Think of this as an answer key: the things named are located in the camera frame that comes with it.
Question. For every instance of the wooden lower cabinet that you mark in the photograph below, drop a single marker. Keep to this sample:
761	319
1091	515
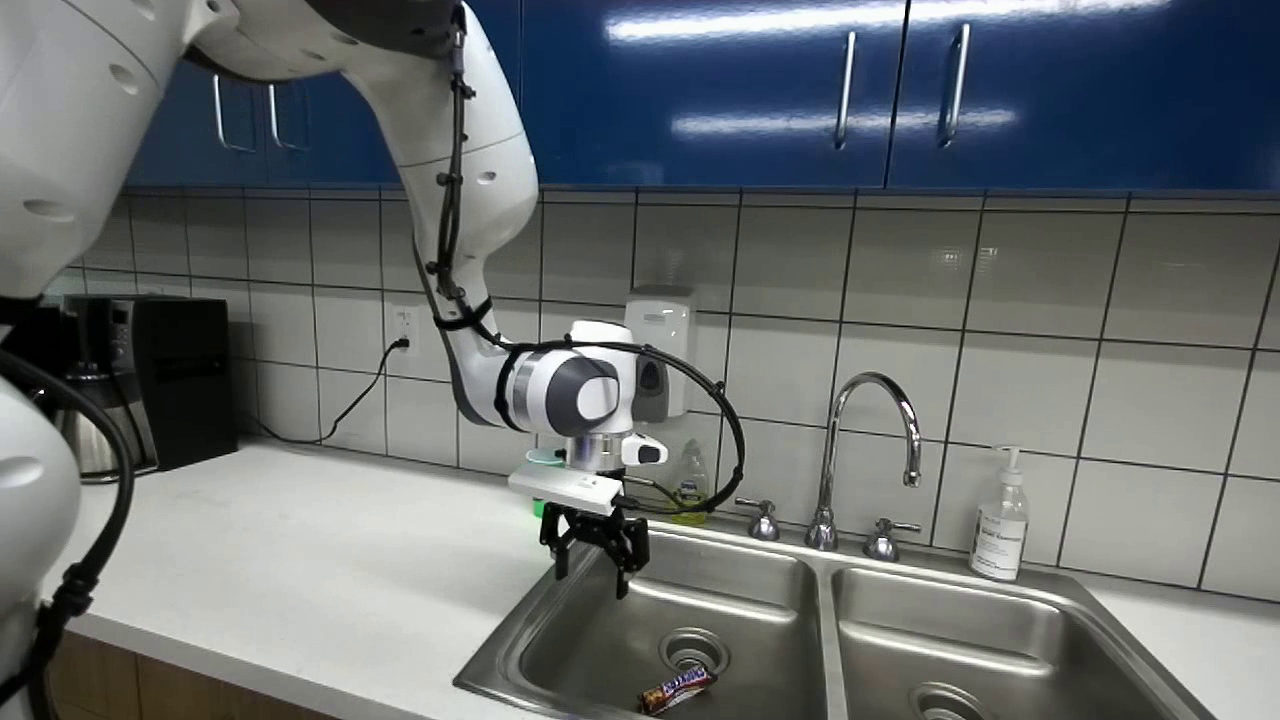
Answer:
161	686

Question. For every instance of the Snickers candy bar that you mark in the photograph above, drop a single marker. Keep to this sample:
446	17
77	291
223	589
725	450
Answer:
676	690

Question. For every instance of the black countertop appliance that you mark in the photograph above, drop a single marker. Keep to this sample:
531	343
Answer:
186	381

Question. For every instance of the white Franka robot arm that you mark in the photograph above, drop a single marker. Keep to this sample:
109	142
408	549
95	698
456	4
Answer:
492	147

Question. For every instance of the white wall soap dispenser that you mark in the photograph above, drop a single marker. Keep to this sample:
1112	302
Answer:
663	335

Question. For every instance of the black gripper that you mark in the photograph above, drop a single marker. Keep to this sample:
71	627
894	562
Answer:
595	524

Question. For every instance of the yellow dish soap bottle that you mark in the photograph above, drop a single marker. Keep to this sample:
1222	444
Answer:
690	482

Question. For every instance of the stainless steel double sink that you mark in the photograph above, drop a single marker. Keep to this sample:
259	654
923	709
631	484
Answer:
803	627

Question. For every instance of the blue cabinet door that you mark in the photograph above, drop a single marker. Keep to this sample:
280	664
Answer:
172	147
720	92
333	147

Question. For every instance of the white wall outlet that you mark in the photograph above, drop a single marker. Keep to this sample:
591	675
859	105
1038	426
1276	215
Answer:
399	325

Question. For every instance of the chrome faucet knob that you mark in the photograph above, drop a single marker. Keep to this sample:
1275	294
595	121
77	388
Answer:
883	542
761	520

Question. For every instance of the blue upper cabinets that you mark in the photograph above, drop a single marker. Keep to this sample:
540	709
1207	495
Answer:
1132	92

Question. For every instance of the dark metallic kettle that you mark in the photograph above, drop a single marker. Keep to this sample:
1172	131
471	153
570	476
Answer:
99	403

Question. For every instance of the clear pump soap bottle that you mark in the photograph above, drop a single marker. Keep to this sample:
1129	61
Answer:
1002	524

